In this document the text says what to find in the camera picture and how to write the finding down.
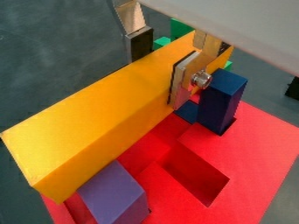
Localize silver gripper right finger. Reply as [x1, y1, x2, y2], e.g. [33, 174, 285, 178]
[166, 30, 229, 110]

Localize red slotted base board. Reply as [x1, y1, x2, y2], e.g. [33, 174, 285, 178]
[44, 103, 299, 224]

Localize long yellow rectangular block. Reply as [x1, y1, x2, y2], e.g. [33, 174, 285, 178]
[0, 31, 236, 206]

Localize green arch-shaped block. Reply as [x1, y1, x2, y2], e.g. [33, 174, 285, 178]
[152, 17, 233, 72]

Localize dark blue U-shaped block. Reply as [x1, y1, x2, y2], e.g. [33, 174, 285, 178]
[173, 68, 248, 136]

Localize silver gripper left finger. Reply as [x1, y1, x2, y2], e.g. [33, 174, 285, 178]
[112, 0, 153, 63]

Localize purple U-shaped block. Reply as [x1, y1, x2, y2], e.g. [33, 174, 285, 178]
[77, 161, 149, 224]

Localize black angled bracket holder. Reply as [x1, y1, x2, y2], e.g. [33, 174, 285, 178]
[284, 77, 299, 101]

